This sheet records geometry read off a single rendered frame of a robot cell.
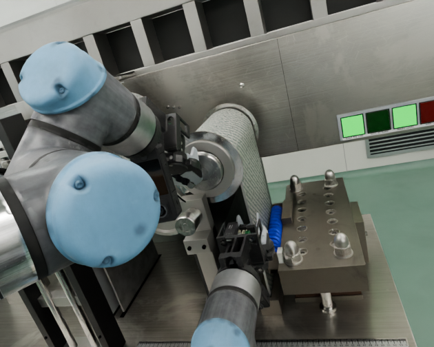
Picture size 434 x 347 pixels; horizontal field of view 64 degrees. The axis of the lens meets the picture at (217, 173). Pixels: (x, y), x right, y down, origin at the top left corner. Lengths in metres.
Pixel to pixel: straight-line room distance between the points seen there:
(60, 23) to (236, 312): 0.91
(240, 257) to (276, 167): 3.00
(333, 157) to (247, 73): 2.61
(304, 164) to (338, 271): 2.83
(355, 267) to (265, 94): 0.48
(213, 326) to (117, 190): 0.27
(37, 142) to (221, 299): 0.30
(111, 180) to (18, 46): 1.02
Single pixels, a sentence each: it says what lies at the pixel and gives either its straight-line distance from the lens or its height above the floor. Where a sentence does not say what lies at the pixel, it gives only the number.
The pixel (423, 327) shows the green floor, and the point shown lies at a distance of 2.05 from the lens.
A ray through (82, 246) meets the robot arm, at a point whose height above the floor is 1.37.
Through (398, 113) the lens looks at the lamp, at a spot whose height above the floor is 1.20.
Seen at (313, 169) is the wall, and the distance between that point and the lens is 3.51.
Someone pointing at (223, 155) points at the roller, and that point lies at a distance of 0.64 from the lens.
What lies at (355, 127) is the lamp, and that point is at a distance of 0.96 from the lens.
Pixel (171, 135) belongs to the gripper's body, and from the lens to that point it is 0.53.
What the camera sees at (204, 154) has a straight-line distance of 0.64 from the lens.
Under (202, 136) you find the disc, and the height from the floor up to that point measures 1.31.
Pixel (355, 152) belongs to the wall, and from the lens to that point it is 3.49.
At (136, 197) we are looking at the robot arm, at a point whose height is 1.38.
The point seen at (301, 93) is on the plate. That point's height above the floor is 1.29.
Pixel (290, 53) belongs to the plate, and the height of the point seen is 1.40.
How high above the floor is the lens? 1.46
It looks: 19 degrees down
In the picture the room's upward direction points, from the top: 16 degrees counter-clockwise
